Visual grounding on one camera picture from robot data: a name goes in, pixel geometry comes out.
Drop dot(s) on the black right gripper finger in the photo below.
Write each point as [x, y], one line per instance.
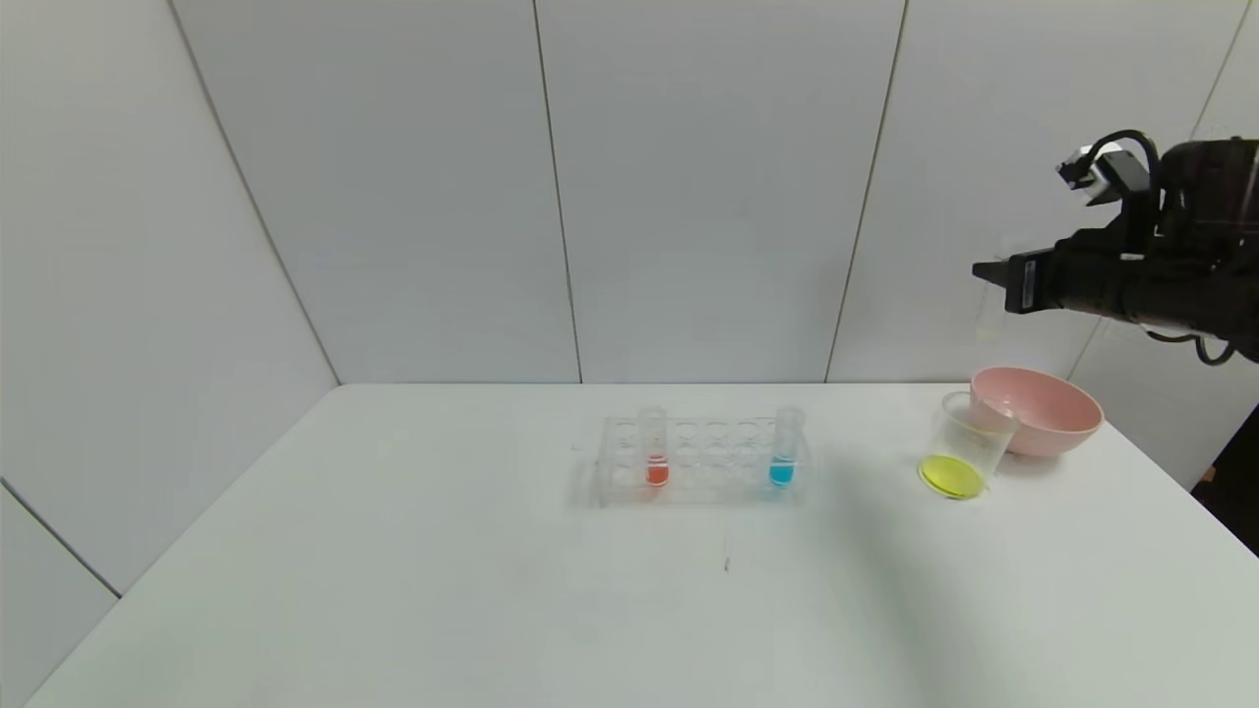
[989, 272]

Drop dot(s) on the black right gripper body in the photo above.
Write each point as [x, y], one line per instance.
[1025, 282]

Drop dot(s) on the test tube with blue pigment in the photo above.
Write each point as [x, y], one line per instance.
[782, 470]

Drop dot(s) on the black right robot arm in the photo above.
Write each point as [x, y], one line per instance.
[1215, 256]

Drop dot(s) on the clear plastic test tube rack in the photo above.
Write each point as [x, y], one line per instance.
[708, 472]

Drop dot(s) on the test tube with red pigment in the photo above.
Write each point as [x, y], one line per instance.
[656, 470]

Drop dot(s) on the pink bowl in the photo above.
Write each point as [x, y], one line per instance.
[1048, 418]

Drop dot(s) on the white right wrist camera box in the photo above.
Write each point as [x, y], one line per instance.
[1097, 175]

